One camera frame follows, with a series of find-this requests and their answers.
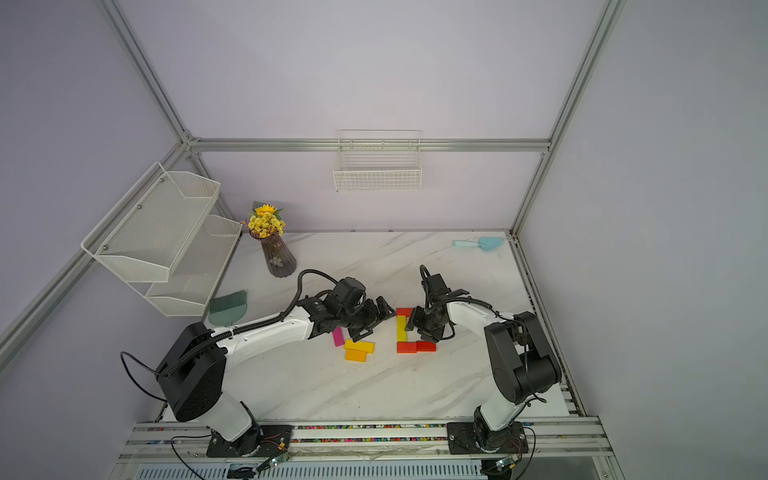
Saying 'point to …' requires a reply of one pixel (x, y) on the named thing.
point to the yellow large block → (360, 346)
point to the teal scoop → (486, 243)
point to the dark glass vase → (279, 258)
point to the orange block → (355, 355)
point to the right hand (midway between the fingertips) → (414, 334)
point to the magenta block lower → (338, 337)
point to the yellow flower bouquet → (265, 220)
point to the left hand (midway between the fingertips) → (386, 323)
